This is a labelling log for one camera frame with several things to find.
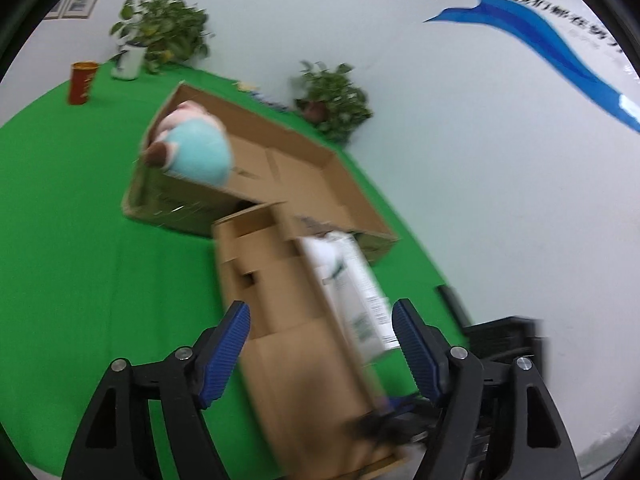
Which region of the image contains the potted plant in white pot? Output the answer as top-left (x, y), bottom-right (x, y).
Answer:
top-left (110, 0), bottom-right (213, 81)

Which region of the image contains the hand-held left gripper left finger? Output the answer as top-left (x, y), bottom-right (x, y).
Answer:
top-left (62, 300), bottom-right (251, 480)

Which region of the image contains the large plain cardboard box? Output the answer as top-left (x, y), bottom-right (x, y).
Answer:
top-left (121, 81), bottom-right (400, 266)

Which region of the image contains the white and green carton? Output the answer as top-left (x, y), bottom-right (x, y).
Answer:
top-left (299, 231), bottom-right (401, 366)

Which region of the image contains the green table cloth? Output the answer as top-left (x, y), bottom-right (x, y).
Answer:
top-left (0, 59), bottom-right (473, 480)

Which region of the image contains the row of small boxes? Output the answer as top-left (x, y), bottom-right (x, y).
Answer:
top-left (234, 80), bottom-right (292, 112)

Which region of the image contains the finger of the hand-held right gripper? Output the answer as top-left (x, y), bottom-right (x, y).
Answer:
top-left (384, 392), bottom-right (441, 443)

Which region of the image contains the potted plant in brown pot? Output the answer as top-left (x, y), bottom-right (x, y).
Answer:
top-left (294, 60), bottom-right (373, 146)

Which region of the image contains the pink and blue plush toy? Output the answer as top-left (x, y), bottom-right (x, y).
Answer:
top-left (145, 101), bottom-right (235, 186)

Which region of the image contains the cardboard box with partitions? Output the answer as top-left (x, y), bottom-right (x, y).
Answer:
top-left (211, 201), bottom-right (416, 478)

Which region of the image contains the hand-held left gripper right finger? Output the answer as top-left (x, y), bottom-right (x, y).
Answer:
top-left (391, 299), bottom-right (583, 480)

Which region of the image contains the blue wave wall decal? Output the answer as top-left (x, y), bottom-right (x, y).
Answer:
top-left (422, 0), bottom-right (640, 133)

